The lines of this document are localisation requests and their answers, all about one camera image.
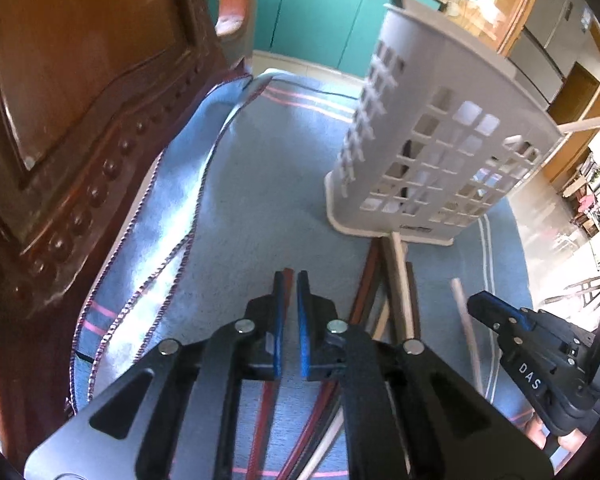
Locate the wooden stool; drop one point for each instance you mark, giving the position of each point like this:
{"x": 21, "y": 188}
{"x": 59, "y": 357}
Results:
{"x": 580, "y": 290}

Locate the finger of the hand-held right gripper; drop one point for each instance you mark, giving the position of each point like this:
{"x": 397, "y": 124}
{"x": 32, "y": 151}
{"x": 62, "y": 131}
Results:
{"x": 490, "y": 310}
{"x": 525, "y": 367}

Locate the wooden door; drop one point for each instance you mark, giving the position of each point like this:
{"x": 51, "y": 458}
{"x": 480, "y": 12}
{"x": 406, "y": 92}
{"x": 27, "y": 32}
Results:
{"x": 577, "y": 90}

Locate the blue striped towel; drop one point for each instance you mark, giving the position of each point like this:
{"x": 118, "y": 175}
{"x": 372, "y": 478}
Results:
{"x": 280, "y": 185}

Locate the dark brown chopstick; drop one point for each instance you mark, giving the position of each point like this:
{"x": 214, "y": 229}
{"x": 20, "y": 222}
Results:
{"x": 384, "y": 280}
{"x": 414, "y": 300}

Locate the white plastic utensil basket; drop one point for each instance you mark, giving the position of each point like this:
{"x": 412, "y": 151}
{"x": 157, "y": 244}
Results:
{"x": 480, "y": 70}

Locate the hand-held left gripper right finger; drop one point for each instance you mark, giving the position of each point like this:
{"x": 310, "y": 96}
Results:
{"x": 302, "y": 330}

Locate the silver refrigerator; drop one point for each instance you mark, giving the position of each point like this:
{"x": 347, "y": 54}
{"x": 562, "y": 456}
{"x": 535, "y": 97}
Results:
{"x": 545, "y": 45}

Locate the carved wooden chair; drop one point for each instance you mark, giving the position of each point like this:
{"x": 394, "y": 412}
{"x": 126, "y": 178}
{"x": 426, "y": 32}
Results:
{"x": 80, "y": 60}

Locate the distant wooden furniture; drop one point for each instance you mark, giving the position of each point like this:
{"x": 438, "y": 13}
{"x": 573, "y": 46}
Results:
{"x": 587, "y": 200}

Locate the teal cabinet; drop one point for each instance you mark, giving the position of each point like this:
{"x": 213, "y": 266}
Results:
{"x": 320, "y": 10}

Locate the wooden glass cabinet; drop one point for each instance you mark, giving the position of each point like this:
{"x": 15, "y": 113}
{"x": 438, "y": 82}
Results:
{"x": 510, "y": 0}

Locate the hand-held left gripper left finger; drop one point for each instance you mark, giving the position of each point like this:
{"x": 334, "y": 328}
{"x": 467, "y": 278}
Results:
{"x": 278, "y": 320}

